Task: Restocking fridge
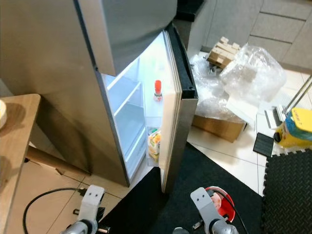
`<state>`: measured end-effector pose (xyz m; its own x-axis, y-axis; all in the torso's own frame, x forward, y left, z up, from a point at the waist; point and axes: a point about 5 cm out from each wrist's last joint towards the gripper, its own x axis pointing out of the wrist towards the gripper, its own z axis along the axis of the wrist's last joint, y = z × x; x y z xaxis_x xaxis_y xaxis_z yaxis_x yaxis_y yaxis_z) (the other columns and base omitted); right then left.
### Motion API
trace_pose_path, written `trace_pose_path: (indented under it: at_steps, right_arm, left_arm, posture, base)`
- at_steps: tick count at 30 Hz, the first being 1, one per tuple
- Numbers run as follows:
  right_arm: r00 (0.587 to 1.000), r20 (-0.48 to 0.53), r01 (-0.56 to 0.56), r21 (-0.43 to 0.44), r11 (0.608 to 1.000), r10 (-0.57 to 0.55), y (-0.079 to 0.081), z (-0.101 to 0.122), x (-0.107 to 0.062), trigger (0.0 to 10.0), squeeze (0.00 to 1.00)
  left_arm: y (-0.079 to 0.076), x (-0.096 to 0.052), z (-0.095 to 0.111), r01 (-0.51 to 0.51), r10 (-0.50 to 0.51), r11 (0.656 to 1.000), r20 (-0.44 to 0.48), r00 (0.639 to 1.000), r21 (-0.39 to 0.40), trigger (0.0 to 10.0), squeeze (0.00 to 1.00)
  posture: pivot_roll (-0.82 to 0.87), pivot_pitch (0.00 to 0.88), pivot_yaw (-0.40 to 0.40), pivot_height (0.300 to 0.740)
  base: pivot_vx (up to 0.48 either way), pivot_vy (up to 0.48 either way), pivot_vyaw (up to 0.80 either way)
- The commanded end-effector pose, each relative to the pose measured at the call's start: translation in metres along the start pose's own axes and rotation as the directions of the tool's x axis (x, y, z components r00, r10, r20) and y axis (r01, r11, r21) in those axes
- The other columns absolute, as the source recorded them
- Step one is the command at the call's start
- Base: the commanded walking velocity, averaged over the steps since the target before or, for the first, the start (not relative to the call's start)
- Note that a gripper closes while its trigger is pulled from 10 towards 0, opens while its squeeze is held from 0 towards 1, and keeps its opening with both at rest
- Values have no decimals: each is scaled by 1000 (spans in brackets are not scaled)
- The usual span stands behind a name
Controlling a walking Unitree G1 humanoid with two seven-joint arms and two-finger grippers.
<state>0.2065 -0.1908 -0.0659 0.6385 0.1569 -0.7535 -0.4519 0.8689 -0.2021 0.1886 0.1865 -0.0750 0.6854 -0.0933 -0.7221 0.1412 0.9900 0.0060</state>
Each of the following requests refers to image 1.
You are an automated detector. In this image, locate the steel fridge compartment door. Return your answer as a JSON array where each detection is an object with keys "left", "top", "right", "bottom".
[{"left": 139, "top": 23, "right": 199, "bottom": 195}]

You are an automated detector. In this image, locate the pink food packet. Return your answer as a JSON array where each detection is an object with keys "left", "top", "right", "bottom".
[{"left": 210, "top": 191, "right": 224, "bottom": 208}]

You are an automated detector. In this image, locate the red bowl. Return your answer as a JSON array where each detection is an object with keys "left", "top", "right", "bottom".
[{"left": 205, "top": 186, "right": 235, "bottom": 222}]

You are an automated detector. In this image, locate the stainless steel fridge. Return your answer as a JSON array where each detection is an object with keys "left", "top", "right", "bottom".
[{"left": 0, "top": 0, "right": 156, "bottom": 187}]

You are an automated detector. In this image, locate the glass fridge shelf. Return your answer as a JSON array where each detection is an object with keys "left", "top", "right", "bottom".
[
  {"left": 119, "top": 117, "right": 148, "bottom": 169},
  {"left": 108, "top": 78, "right": 142, "bottom": 117}
]

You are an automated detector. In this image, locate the white round bowl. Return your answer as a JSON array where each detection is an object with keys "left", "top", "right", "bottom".
[{"left": 0, "top": 100, "right": 8, "bottom": 128}]

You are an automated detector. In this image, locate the light wooden table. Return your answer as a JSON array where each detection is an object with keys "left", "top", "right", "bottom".
[{"left": 0, "top": 94, "right": 92, "bottom": 234}]

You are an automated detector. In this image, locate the yellow juice carton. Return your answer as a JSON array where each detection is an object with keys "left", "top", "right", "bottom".
[{"left": 147, "top": 128, "right": 161, "bottom": 162}]

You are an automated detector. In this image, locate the orange capped bottle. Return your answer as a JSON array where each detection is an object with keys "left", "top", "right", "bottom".
[{"left": 153, "top": 79, "right": 164, "bottom": 102}]

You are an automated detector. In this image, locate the black floor mat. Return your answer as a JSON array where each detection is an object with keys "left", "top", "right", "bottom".
[{"left": 102, "top": 144, "right": 264, "bottom": 234}]

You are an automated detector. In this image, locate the black kitchen counter top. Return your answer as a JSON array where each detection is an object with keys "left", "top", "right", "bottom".
[{"left": 175, "top": 0, "right": 204, "bottom": 21}]

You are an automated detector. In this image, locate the flat brown cardboard box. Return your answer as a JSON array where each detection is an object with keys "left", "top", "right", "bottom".
[{"left": 193, "top": 115, "right": 247, "bottom": 143}]

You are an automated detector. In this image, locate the stack of wooden slats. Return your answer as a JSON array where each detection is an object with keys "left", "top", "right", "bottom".
[{"left": 206, "top": 37, "right": 242, "bottom": 70}]

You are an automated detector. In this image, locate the white foam board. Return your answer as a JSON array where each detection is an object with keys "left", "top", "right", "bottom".
[{"left": 227, "top": 97, "right": 261, "bottom": 125}]

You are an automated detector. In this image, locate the black square pad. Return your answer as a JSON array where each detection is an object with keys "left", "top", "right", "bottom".
[{"left": 253, "top": 132, "right": 276, "bottom": 158}]

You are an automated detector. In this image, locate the grey white device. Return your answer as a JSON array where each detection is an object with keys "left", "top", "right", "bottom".
[{"left": 264, "top": 106, "right": 287, "bottom": 130}]

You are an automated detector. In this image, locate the grey kitchen cabinet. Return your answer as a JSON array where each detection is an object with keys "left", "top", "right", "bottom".
[{"left": 188, "top": 0, "right": 312, "bottom": 74}]

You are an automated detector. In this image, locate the yellow blue machine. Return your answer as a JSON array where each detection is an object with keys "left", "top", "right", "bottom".
[{"left": 273, "top": 108, "right": 312, "bottom": 149}]

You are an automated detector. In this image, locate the grey metal pole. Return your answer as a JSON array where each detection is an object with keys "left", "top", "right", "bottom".
[{"left": 284, "top": 73, "right": 312, "bottom": 115}]

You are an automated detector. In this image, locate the black foam puzzle mat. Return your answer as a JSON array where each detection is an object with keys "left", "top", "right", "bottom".
[{"left": 261, "top": 148, "right": 312, "bottom": 234}]

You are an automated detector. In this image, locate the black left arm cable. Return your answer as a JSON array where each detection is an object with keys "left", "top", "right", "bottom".
[{"left": 23, "top": 187, "right": 87, "bottom": 234}]

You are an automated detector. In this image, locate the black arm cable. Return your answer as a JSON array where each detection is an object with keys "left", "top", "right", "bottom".
[
  {"left": 23, "top": 187, "right": 87, "bottom": 234},
  {"left": 206, "top": 185, "right": 249, "bottom": 234}
]

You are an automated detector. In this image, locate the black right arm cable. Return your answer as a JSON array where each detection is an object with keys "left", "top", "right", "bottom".
[{"left": 206, "top": 185, "right": 249, "bottom": 234}]

